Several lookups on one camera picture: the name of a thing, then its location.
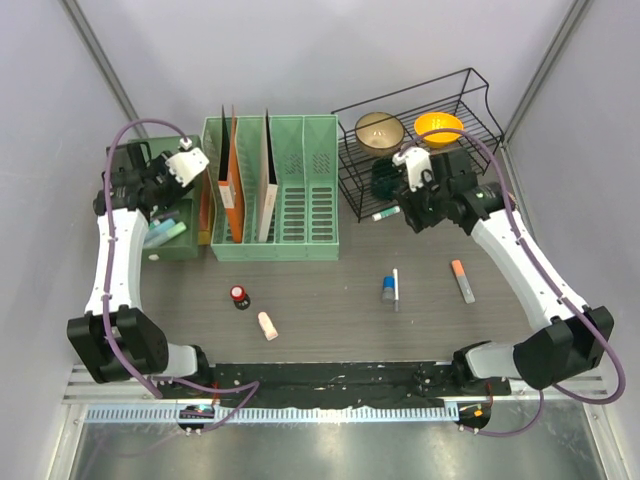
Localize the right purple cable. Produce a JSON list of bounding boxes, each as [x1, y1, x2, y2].
[[399, 128, 627, 436]]

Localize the light blue highlighter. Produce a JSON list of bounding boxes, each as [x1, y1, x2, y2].
[[145, 218, 176, 242]]

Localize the green highlighter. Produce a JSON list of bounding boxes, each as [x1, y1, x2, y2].
[[144, 222, 187, 249]]

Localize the orange highlighter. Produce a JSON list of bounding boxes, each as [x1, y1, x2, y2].
[[451, 259, 476, 304]]

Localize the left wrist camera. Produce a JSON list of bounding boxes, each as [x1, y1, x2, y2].
[[165, 137, 209, 188]]

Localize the pink eraser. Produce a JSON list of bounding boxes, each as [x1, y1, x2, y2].
[[257, 311, 278, 341]]

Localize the white folder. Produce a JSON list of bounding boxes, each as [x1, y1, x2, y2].
[[256, 111, 278, 243]]

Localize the red black stamp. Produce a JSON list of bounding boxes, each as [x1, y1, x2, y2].
[[230, 285, 251, 311]]

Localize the orange bowl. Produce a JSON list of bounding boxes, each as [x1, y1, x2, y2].
[[414, 112, 464, 149]]

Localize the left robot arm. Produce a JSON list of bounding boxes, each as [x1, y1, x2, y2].
[[67, 136, 213, 399]]

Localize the green white glue stick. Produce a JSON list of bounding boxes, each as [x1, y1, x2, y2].
[[371, 205, 401, 222]]

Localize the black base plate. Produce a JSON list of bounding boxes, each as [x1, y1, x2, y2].
[[189, 361, 511, 410]]

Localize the orange folder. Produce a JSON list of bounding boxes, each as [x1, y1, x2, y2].
[[217, 107, 245, 243]]

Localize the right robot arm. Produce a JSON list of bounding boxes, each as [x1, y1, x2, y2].
[[392, 146, 614, 395]]

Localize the dark green mug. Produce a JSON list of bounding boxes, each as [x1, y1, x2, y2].
[[370, 158, 402, 201]]

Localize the white pen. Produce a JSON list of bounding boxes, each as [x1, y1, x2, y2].
[[392, 268, 400, 313]]

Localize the black wire rack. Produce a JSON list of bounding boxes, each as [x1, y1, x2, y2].
[[329, 67, 505, 224]]

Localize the brown glass bowl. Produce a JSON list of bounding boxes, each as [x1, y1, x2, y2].
[[354, 112, 405, 157]]

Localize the green file organizer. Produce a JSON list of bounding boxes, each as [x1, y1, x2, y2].
[[210, 115, 339, 262]]

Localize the blue grey bottle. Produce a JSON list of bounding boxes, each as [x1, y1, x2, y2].
[[381, 275, 395, 303]]

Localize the white cable tray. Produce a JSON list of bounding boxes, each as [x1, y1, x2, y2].
[[85, 402, 459, 424]]

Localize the drawer box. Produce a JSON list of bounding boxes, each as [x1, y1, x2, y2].
[[105, 134, 216, 263]]

